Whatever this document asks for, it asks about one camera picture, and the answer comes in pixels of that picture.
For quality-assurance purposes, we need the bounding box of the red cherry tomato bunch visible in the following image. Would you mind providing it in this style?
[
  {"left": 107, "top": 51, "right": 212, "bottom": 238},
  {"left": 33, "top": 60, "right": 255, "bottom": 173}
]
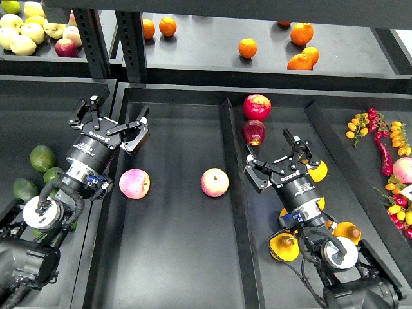
[{"left": 368, "top": 108, "right": 389, "bottom": 139}]

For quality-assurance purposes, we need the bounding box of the pink apple centre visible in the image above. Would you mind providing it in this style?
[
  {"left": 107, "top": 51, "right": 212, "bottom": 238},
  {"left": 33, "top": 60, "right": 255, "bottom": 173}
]
[{"left": 201, "top": 168, "right": 229, "bottom": 198}]

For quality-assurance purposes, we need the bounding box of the orange centre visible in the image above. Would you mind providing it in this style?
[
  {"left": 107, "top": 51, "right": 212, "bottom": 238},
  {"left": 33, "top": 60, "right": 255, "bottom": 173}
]
[{"left": 238, "top": 38, "right": 258, "bottom": 59}]

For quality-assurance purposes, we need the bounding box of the dark red apple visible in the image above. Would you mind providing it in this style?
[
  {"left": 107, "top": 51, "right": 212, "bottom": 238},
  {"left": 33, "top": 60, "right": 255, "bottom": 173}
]
[{"left": 242, "top": 120, "right": 266, "bottom": 147}]

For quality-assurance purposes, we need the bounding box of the large orange right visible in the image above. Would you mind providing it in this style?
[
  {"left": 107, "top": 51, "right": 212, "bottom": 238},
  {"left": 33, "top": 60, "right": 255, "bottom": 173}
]
[{"left": 290, "top": 23, "right": 314, "bottom": 46}]

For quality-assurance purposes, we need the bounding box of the orange left edge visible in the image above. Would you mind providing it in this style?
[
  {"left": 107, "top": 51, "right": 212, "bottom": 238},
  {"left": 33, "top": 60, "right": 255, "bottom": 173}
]
[{"left": 142, "top": 19, "right": 156, "bottom": 40}]

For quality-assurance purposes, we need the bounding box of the mixed cherry tomato cluster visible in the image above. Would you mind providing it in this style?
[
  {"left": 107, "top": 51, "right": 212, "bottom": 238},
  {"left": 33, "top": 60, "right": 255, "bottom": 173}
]
[{"left": 373, "top": 174, "right": 411, "bottom": 239}]

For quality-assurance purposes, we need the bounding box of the dark green avocado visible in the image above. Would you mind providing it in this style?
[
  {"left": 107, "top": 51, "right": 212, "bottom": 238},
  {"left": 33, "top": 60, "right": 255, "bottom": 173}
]
[{"left": 43, "top": 167, "right": 64, "bottom": 183}]

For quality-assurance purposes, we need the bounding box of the orange cherry tomato bunch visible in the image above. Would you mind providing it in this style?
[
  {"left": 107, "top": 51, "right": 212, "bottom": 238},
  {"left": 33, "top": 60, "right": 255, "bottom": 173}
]
[{"left": 345, "top": 112, "right": 370, "bottom": 148}]

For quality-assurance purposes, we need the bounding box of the black left tray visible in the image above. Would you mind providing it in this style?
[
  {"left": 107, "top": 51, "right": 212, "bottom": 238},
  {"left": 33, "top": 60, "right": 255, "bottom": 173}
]
[{"left": 1, "top": 76, "right": 115, "bottom": 308}]

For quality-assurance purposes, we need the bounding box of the black middle tray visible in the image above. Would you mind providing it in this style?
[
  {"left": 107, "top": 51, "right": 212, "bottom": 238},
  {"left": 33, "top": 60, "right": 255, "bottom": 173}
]
[{"left": 85, "top": 83, "right": 411, "bottom": 308}]

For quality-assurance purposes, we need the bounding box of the dark avocado far left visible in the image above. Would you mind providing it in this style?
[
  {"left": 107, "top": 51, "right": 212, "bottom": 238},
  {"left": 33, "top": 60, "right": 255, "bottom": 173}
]
[{"left": 13, "top": 178, "right": 39, "bottom": 203}]

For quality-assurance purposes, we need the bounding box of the black upper shelf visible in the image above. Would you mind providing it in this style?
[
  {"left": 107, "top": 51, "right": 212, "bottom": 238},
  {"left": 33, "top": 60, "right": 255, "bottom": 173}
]
[{"left": 1, "top": 1, "right": 411, "bottom": 94}]

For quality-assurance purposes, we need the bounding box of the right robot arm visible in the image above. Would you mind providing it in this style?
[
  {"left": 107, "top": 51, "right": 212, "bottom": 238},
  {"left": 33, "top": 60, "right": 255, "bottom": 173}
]
[{"left": 244, "top": 129, "right": 406, "bottom": 308}]

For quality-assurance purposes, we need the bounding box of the black tray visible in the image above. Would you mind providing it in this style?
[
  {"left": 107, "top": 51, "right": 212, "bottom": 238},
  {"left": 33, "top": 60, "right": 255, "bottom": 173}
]
[
  {"left": 1, "top": 76, "right": 115, "bottom": 308},
  {"left": 85, "top": 83, "right": 411, "bottom": 308}
]

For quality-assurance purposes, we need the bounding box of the bright red apple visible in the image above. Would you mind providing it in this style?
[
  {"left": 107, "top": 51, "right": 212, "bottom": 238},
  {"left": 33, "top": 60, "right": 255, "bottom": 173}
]
[{"left": 243, "top": 94, "right": 272, "bottom": 122}]

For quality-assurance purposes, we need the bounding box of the black shelf post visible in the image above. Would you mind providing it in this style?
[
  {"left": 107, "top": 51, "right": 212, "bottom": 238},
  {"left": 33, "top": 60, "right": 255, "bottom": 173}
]
[{"left": 115, "top": 11, "right": 148, "bottom": 84}]

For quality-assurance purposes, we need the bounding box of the green avocado top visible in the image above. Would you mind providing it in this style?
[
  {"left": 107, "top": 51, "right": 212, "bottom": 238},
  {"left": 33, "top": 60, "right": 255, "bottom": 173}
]
[{"left": 30, "top": 145, "right": 56, "bottom": 173}]

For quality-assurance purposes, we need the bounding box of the pink apple left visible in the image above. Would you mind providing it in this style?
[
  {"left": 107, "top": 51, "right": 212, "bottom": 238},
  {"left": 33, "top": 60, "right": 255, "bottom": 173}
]
[{"left": 119, "top": 169, "right": 151, "bottom": 200}]

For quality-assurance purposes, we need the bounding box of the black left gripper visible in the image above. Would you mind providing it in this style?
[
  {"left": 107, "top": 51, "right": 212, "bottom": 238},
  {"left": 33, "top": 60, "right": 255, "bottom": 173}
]
[{"left": 66, "top": 88, "right": 150, "bottom": 179}]

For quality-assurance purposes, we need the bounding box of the yellow cherry tomato bunch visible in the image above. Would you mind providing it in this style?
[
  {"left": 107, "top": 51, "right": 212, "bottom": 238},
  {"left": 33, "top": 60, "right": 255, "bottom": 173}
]
[{"left": 389, "top": 121, "right": 411, "bottom": 156}]

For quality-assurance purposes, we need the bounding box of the red chili pepper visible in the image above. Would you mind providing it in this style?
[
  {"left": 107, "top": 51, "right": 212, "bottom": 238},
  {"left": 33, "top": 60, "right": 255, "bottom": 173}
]
[{"left": 374, "top": 131, "right": 393, "bottom": 176}]

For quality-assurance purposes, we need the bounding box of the pile of yellow apples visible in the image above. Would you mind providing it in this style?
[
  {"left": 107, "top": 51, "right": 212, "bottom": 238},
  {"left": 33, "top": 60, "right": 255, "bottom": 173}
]
[{"left": 1, "top": 1, "right": 66, "bottom": 56}]

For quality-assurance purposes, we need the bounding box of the yellow pear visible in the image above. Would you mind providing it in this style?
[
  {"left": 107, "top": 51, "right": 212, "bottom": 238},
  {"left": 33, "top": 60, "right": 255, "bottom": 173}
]
[
  {"left": 279, "top": 208, "right": 288, "bottom": 217},
  {"left": 317, "top": 197, "right": 326, "bottom": 210},
  {"left": 301, "top": 160, "right": 328, "bottom": 183},
  {"left": 325, "top": 219, "right": 337, "bottom": 232},
  {"left": 332, "top": 221, "right": 362, "bottom": 245},
  {"left": 269, "top": 232, "right": 300, "bottom": 262}
]

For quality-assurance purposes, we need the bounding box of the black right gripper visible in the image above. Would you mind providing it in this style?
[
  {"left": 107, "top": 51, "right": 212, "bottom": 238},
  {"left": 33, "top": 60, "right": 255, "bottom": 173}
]
[{"left": 244, "top": 128, "right": 322, "bottom": 222}]

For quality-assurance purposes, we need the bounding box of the pink peach right edge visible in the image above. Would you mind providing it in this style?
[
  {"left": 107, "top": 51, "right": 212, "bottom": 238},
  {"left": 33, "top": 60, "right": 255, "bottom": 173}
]
[{"left": 393, "top": 157, "right": 412, "bottom": 184}]

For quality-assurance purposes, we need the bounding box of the orange front right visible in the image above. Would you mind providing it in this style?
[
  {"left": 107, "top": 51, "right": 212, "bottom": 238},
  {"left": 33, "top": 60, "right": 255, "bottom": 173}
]
[{"left": 287, "top": 53, "right": 313, "bottom": 70}]

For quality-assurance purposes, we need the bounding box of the small orange right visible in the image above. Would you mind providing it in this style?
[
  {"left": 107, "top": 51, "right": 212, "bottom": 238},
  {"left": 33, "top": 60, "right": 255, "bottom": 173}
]
[{"left": 302, "top": 46, "right": 320, "bottom": 66}]

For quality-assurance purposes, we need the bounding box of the pink apple on shelf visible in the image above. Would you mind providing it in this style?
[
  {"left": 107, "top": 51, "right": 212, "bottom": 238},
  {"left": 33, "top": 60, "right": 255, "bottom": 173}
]
[{"left": 62, "top": 26, "right": 82, "bottom": 48}]

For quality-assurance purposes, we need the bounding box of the red apple on shelf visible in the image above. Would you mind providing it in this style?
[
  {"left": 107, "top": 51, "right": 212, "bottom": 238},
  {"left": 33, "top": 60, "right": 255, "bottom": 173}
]
[{"left": 55, "top": 38, "right": 79, "bottom": 58}]

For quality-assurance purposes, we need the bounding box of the green lime on shelf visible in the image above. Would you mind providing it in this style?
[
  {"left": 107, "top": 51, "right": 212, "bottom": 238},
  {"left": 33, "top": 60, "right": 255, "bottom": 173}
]
[{"left": 1, "top": 1, "right": 21, "bottom": 15}]

